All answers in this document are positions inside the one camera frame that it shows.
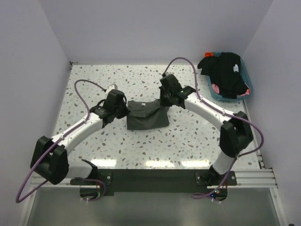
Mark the pink garment in basket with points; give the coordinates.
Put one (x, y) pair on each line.
(215, 88)

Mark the grey t shirt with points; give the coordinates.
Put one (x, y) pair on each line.
(147, 115)

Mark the orange garment in basket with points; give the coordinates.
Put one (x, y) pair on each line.
(209, 54)

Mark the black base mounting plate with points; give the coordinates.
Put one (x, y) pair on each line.
(162, 180)

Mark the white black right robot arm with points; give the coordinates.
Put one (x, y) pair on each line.
(235, 132)

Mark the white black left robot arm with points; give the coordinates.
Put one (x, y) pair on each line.
(50, 157)

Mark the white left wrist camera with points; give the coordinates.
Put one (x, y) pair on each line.
(112, 87)

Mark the teal plastic laundry basket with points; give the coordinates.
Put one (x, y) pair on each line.
(245, 78)

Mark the aluminium frame rail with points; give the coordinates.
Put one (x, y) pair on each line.
(245, 178)

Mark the black t shirt in basket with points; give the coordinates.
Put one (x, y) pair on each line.
(225, 71)

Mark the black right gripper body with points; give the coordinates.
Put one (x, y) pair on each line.
(165, 97)

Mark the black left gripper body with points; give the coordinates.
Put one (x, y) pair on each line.
(122, 111)

